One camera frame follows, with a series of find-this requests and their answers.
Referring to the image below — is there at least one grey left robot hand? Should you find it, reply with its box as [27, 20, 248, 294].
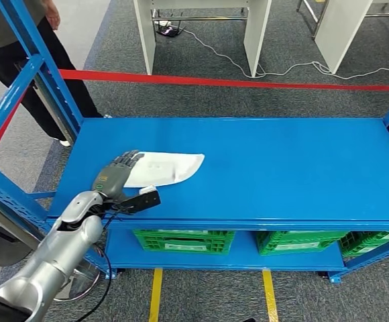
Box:
[91, 150, 145, 203]

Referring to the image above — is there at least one white curved panel part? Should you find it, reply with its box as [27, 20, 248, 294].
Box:
[124, 152, 205, 189]

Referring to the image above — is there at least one blue metal shelf rack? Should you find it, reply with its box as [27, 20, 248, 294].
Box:
[0, 0, 389, 285]

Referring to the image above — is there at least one person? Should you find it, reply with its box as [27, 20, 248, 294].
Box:
[0, 0, 113, 148]

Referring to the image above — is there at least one green plastic crate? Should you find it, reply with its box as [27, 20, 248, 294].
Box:
[341, 231, 389, 258]
[256, 231, 348, 257]
[133, 229, 236, 256]

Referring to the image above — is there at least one black stanchion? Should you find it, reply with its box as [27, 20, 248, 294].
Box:
[0, 221, 33, 268]

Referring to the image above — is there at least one red barrier belt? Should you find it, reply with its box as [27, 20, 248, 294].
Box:
[0, 68, 389, 162]

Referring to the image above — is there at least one black floor device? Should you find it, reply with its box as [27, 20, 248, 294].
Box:
[156, 20, 186, 38]

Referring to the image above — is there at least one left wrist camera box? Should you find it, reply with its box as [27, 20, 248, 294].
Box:
[119, 185, 162, 215]

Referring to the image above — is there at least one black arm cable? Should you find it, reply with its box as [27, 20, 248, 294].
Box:
[75, 209, 122, 322]

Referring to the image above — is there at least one white floor cable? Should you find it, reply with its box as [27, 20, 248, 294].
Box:
[181, 27, 389, 87]

